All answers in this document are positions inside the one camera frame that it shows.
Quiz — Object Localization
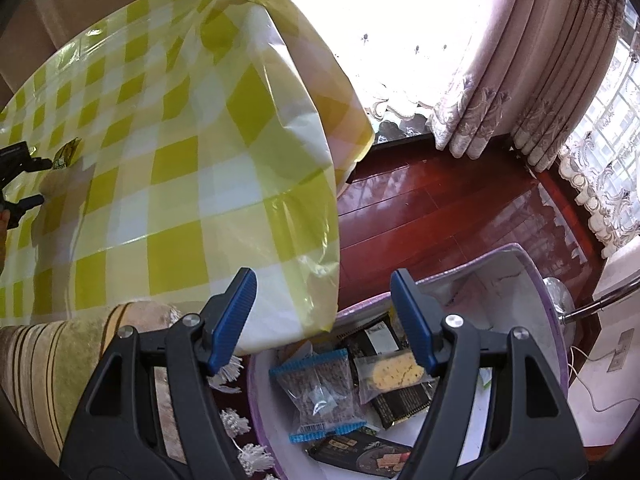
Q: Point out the white power strip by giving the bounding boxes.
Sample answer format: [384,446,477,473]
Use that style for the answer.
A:
[605,329,636,373]

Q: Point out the black white-label snack packet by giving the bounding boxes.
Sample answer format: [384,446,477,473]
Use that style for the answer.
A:
[340,312,408,361]

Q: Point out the clear round cracker packet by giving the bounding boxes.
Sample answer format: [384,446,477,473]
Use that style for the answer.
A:
[352,350,426,403]

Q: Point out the purple and white box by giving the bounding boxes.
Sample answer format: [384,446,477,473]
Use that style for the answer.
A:
[247,243,571,480]

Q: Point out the white lace curtain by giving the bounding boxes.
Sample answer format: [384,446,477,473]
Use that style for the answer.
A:
[557,35,640,261]

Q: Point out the white cable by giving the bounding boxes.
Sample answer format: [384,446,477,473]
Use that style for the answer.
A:
[567,345,640,413]

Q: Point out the yellow checked plastic tablecloth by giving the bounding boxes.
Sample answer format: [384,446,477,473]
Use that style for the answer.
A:
[0,0,373,356]

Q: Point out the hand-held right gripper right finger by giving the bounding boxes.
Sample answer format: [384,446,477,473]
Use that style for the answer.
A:
[390,269,587,480]

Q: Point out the black cracker-print snack packet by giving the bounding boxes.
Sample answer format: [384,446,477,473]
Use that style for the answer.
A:
[306,432,413,478]

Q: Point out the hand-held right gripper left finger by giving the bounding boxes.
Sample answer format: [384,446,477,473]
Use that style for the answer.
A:
[59,268,258,480]

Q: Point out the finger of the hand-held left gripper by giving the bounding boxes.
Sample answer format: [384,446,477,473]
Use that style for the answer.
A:
[0,144,54,187]
[0,195,46,227]

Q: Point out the black gold-edged snack packet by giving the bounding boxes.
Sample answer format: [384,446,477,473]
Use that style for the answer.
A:
[370,380,436,431]

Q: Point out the clear seed packet blue edges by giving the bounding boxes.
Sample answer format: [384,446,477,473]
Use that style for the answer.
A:
[269,347,368,443]

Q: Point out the metal floor stand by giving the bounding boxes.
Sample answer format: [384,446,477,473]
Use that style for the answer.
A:
[542,275,640,322]

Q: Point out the pink embroidered curtain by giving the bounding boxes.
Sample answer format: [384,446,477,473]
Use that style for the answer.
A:
[430,0,631,171]

